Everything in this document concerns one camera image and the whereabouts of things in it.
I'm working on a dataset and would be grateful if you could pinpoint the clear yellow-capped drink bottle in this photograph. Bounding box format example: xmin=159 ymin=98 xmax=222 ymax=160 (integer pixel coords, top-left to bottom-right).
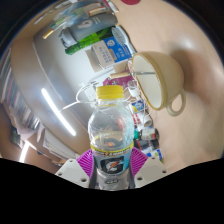
xmin=87 ymin=84 xmax=136 ymax=190

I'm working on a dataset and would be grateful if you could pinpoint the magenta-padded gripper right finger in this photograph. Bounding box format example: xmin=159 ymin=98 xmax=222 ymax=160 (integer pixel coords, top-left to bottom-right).
xmin=128 ymin=147 xmax=168 ymax=189

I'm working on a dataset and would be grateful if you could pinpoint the grey sport bottle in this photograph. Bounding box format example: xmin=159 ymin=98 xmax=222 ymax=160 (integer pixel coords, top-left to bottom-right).
xmin=59 ymin=14 xmax=118 ymax=46

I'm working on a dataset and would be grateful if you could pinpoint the spoon in cream cup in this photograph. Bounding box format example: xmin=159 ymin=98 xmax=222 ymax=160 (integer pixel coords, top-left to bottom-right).
xmin=128 ymin=68 xmax=158 ymax=76

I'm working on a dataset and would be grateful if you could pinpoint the magenta packet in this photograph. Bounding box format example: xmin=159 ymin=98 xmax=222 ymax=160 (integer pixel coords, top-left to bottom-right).
xmin=102 ymin=74 xmax=134 ymax=88

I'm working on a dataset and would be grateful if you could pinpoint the white and blue carton box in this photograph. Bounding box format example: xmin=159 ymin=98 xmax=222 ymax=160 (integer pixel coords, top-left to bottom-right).
xmin=89 ymin=36 xmax=133 ymax=69

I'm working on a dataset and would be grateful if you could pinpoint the white LED light bar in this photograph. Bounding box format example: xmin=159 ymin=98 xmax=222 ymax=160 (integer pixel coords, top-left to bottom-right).
xmin=41 ymin=88 xmax=77 ymax=137
xmin=19 ymin=141 xmax=30 ymax=163

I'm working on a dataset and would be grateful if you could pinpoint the flat round red coaster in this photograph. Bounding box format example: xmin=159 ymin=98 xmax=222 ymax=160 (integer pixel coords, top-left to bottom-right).
xmin=119 ymin=0 xmax=142 ymax=6

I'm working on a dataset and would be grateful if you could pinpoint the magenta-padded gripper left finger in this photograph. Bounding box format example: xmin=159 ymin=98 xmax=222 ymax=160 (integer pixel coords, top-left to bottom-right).
xmin=54 ymin=148 xmax=98 ymax=189

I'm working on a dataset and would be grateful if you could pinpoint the green glass bottle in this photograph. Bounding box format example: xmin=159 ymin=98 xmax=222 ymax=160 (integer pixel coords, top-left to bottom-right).
xmin=64 ymin=27 xmax=114 ymax=56

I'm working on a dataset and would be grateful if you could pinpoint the cream ceramic cup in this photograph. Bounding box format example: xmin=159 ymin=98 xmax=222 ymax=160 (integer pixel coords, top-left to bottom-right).
xmin=131 ymin=51 xmax=187 ymax=117

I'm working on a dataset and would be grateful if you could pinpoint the red and white canister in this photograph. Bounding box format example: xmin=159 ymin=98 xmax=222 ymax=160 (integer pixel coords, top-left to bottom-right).
xmin=131 ymin=113 xmax=149 ymax=126

